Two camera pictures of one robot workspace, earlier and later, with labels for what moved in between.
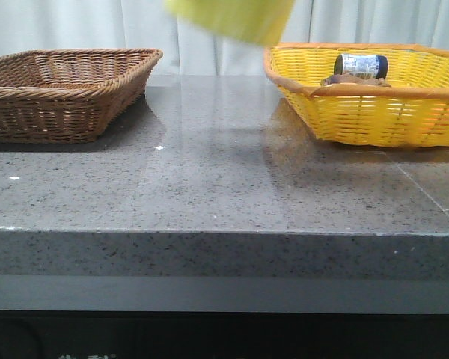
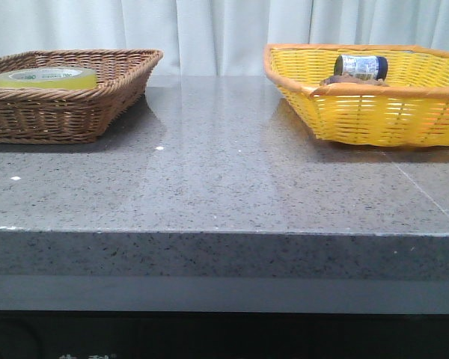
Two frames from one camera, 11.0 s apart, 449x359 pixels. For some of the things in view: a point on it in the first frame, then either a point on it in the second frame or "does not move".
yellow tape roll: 262,22 -> 47,78
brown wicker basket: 58,96 does not move
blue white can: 367,65 does not move
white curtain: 15,26 does not move
